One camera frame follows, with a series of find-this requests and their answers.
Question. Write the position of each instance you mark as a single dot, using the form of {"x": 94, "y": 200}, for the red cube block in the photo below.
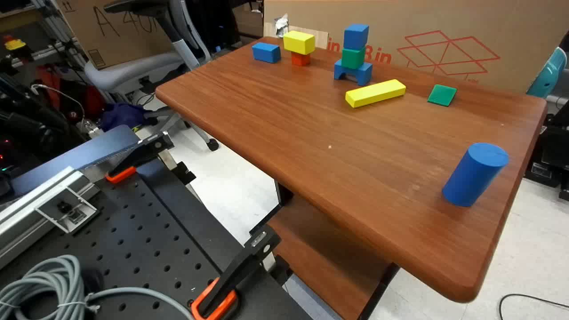
{"x": 300, "y": 59}

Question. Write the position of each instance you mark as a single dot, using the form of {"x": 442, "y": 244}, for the blue rectangular block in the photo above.
{"x": 266, "y": 52}

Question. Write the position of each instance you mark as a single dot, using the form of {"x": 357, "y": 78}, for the long yellow rectangular block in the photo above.
{"x": 374, "y": 93}

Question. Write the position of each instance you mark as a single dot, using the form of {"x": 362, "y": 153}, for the blue arch block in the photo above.
{"x": 355, "y": 72}

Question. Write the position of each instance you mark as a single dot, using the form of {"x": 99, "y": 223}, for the green cube block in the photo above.
{"x": 353, "y": 58}

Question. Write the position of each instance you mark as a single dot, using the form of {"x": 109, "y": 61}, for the blue cube block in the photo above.
{"x": 355, "y": 37}

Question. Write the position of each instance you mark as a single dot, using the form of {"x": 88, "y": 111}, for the flat green square block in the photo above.
{"x": 442, "y": 95}

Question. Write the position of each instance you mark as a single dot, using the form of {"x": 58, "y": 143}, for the blue cylindrical block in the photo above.
{"x": 473, "y": 175}

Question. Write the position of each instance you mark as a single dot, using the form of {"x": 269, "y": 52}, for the black and orange clamp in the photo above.
{"x": 235, "y": 275}
{"x": 138, "y": 156}

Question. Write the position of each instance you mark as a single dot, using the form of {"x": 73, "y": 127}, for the crumpled silver foil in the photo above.
{"x": 281, "y": 25}

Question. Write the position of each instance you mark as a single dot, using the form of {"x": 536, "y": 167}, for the grey office chair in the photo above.
{"x": 155, "y": 58}

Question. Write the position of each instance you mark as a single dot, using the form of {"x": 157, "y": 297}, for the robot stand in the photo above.
{"x": 133, "y": 231}

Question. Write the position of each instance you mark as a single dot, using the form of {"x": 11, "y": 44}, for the blue cloth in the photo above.
{"x": 122, "y": 116}

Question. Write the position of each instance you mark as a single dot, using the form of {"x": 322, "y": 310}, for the large printed cardboard box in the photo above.
{"x": 444, "y": 40}

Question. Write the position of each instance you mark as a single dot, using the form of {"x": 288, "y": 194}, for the cardboard box with handwriting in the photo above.
{"x": 120, "y": 31}

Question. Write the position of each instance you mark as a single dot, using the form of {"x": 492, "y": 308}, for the teal chair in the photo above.
{"x": 549, "y": 73}

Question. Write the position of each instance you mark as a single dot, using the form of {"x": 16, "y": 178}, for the aluminium rail with bracket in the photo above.
{"x": 40, "y": 209}

